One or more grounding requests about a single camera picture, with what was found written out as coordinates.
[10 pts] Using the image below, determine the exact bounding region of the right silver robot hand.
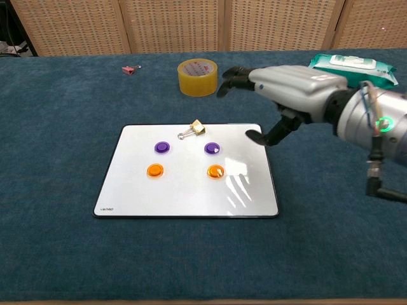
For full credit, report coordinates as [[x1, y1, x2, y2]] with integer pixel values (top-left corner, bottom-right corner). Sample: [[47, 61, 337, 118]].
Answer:
[[216, 65, 349, 147]]

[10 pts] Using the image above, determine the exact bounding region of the purple round magnet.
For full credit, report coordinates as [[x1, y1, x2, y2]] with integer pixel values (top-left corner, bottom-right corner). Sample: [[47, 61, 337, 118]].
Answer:
[[203, 142, 221, 156], [154, 141, 171, 156]]

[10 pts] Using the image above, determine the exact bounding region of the orange round magnet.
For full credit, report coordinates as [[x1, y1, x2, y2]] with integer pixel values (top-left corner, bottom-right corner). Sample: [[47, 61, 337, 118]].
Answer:
[[146, 163, 166, 179], [206, 163, 225, 179]]

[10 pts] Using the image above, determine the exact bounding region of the white magnetic board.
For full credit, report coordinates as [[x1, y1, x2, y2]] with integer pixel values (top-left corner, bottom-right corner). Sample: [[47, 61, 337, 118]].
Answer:
[[92, 123, 279, 219]]

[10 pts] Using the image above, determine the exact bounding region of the woven wicker screen panel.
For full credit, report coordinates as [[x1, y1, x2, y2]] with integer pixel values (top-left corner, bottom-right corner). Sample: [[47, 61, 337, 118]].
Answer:
[[9, 0, 132, 57], [119, 0, 227, 54], [330, 0, 407, 50], [224, 0, 347, 52]]

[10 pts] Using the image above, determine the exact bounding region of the green wet wipes pack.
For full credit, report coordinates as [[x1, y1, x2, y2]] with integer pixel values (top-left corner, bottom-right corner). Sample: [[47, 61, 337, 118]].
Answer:
[[307, 53, 399, 89]]

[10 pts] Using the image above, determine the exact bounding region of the yellow packing tape roll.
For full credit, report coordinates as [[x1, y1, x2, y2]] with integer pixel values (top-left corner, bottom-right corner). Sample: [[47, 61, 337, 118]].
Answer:
[[177, 58, 219, 97]]

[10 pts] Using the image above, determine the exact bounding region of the gold binder clip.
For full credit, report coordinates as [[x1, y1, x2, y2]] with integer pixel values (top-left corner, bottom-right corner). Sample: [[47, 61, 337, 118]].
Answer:
[[177, 119, 207, 140]]

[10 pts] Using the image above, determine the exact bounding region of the pink binder clip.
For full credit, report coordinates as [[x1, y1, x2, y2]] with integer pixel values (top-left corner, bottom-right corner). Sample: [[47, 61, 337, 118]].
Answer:
[[121, 64, 142, 76]]

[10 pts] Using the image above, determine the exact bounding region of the blue felt table mat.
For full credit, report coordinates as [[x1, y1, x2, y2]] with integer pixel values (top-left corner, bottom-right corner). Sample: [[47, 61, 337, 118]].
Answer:
[[0, 48, 407, 302]]

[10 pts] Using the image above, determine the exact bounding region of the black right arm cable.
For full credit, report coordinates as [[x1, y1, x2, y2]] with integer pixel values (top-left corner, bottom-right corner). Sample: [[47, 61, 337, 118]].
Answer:
[[364, 136, 407, 204]]

